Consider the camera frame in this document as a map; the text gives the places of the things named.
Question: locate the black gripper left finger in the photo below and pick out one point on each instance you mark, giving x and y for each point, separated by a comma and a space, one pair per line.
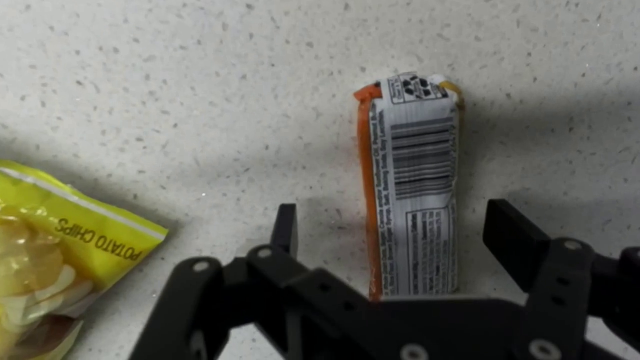
205, 300

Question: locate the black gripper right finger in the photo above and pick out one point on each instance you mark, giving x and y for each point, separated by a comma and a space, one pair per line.
567, 283

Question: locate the white and yellow rectangular packet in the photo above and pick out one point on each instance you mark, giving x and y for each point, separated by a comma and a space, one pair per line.
408, 128

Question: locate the yellow potato chips bag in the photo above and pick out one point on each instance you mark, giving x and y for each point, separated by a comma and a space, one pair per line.
59, 253

